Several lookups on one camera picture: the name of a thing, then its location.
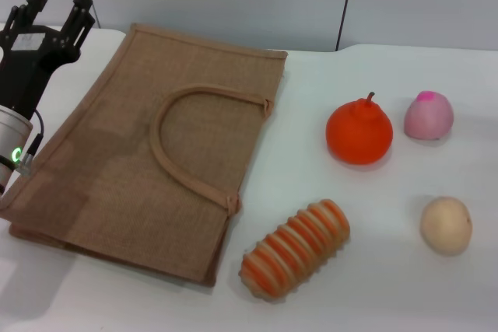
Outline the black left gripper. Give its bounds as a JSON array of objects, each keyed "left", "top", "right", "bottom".
[{"left": 0, "top": 0, "right": 97, "bottom": 120}]

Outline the brown jute handbag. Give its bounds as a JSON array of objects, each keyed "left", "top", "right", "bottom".
[{"left": 0, "top": 23, "right": 289, "bottom": 288}]

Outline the pink peach toy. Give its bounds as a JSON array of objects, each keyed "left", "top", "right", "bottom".
[{"left": 403, "top": 90, "right": 455, "bottom": 142}]

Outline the thin dark vertical rod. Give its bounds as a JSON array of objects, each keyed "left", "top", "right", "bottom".
[{"left": 335, "top": 0, "right": 358, "bottom": 52}]

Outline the orange pear toy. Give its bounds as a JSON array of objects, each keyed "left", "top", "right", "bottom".
[{"left": 325, "top": 91, "right": 394, "bottom": 166}]

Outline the orange striped bread toy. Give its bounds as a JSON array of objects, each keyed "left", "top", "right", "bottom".
[{"left": 240, "top": 198, "right": 351, "bottom": 302}]

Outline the beige round fruit toy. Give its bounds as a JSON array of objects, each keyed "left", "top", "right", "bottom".
[{"left": 419, "top": 196, "right": 474, "bottom": 257}]

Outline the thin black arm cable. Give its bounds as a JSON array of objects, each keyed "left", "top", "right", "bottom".
[{"left": 18, "top": 108, "right": 45, "bottom": 174}]

